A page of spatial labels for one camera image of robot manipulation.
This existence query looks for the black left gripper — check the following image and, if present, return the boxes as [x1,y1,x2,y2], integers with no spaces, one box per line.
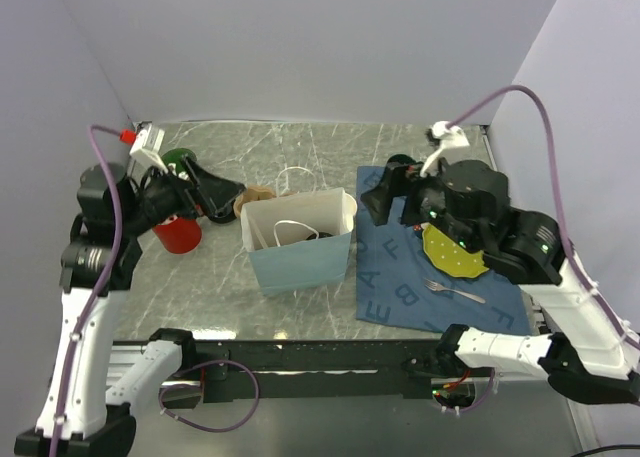
[119,152,244,236]

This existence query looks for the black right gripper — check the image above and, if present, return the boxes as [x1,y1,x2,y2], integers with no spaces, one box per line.
[359,154,480,252]

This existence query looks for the light blue paper bag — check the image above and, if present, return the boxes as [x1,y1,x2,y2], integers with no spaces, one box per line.
[239,187,356,296]

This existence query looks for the black coffee cup lid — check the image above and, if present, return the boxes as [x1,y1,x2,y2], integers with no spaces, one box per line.
[208,212,236,225]
[305,232,333,241]

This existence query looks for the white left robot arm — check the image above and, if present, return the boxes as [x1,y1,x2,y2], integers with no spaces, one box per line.
[14,156,246,456]

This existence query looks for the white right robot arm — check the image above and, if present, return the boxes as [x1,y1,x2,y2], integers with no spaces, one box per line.
[360,155,639,405]

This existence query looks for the stacked brown paper cups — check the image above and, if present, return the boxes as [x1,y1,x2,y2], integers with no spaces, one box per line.
[345,194,358,217]

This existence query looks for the stacked brown pulp carriers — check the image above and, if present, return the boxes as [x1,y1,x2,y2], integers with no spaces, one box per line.
[233,185,279,218]

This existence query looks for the dark green mug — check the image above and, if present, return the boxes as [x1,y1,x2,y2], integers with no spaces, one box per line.
[387,154,415,165]

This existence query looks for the red cup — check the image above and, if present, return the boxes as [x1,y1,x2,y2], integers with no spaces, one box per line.
[152,216,202,255]

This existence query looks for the white mug green inside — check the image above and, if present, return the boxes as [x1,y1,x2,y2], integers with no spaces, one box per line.
[161,147,197,175]

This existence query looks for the blue letter print cloth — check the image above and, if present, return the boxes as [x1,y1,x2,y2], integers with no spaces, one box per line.
[354,165,533,336]

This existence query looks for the green polka dot plate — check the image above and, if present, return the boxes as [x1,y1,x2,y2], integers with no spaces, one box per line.
[422,225,489,279]

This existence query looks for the silver fork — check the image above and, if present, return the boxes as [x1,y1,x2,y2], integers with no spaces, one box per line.
[424,279,487,305]

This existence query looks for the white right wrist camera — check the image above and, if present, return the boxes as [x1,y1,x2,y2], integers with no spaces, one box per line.
[419,121,470,177]

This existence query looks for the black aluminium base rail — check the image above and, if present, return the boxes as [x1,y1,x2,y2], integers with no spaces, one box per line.
[107,339,465,403]

